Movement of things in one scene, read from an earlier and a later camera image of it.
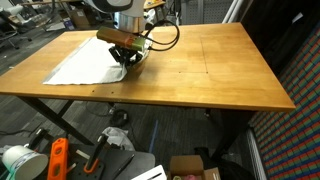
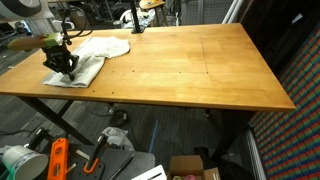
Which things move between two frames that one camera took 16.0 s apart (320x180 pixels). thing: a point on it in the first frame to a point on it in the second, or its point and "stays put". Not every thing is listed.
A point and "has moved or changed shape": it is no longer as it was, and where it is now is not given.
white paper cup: [21, 162] stays put
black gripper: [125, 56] to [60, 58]
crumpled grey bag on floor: [119, 137] stays put
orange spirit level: [58, 159] stays put
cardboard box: [191, 167] stays put
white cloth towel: [91, 63] has moved or changed shape
